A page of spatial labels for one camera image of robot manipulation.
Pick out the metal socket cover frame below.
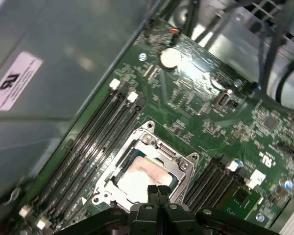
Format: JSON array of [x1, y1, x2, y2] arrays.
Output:
[[104, 130, 196, 209]]

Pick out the silver coin battery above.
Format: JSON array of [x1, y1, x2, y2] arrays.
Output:
[[159, 47, 182, 71]]

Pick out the black wire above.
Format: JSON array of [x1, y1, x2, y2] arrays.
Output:
[[254, 0, 285, 86]]

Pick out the silver USB port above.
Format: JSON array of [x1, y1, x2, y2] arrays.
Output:
[[217, 90, 230, 109]]

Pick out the green motherboard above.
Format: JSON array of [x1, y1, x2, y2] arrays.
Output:
[[4, 17, 294, 235]]

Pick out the white printed label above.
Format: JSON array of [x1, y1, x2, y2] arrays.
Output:
[[0, 50, 44, 112]]

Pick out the black open PC case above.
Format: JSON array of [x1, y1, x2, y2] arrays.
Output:
[[0, 0, 294, 235]]

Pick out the white board connector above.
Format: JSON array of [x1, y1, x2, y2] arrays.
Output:
[[245, 170, 266, 188]]

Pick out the black RAM slot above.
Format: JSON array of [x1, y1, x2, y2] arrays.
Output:
[[193, 159, 230, 213], [209, 171, 250, 216], [36, 92, 139, 230], [200, 161, 240, 216], [21, 79, 121, 217], [186, 156, 221, 209], [29, 89, 128, 221], [49, 102, 146, 232]]

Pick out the small wire connector plug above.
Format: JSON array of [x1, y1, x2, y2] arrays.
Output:
[[166, 25, 181, 45]]

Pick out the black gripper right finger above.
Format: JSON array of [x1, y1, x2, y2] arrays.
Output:
[[158, 185, 285, 235]]

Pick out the CPU socket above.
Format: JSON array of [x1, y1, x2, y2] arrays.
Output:
[[90, 119, 203, 213]]

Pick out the silver square CPU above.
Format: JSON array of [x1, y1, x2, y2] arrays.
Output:
[[116, 155, 173, 204]]

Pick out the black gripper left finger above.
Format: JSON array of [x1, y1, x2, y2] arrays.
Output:
[[58, 185, 163, 235]]

